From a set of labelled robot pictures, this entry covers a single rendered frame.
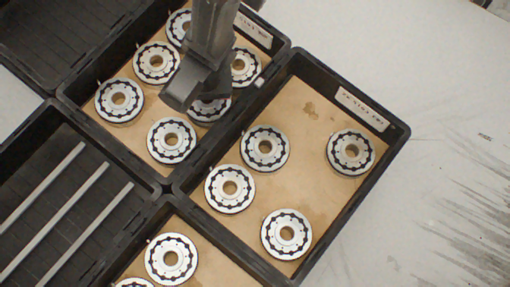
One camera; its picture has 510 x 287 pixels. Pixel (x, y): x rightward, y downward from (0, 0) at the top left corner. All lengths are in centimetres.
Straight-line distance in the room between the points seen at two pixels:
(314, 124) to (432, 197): 35
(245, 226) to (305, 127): 25
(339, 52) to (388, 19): 17
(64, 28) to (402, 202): 87
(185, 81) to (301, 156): 36
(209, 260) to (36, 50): 60
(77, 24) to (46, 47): 8
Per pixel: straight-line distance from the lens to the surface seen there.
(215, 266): 110
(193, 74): 91
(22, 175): 120
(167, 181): 103
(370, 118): 115
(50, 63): 128
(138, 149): 116
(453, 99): 145
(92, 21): 130
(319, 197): 114
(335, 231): 103
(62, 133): 121
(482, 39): 156
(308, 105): 119
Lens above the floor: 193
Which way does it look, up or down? 72 degrees down
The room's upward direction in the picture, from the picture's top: 11 degrees clockwise
